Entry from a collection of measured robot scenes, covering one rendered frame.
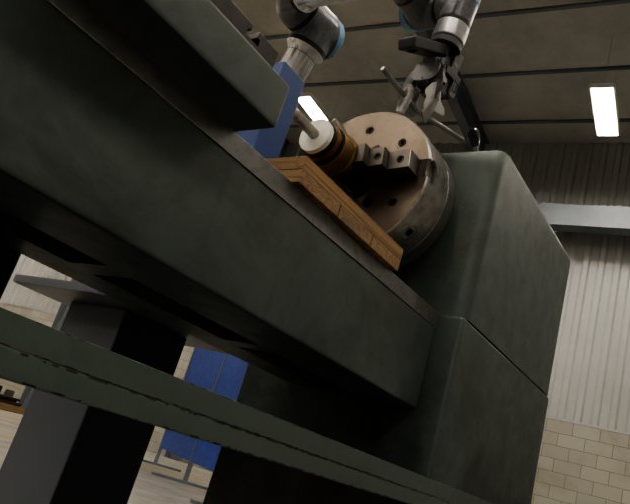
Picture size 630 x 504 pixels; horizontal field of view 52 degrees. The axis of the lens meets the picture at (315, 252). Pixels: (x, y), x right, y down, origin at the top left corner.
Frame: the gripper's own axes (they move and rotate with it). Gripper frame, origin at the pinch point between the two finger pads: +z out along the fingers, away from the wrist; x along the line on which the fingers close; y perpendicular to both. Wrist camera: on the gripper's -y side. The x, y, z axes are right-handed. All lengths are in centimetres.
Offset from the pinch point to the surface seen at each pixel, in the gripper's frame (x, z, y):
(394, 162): -11.6, 17.1, -11.2
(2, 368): -47, 67, -75
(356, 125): 4.9, 7.5, -8.9
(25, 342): -47, 65, -74
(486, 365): -23, 44, 23
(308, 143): -2.3, 20.8, -24.2
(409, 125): -7.8, 6.8, -7.2
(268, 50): -29, 26, -55
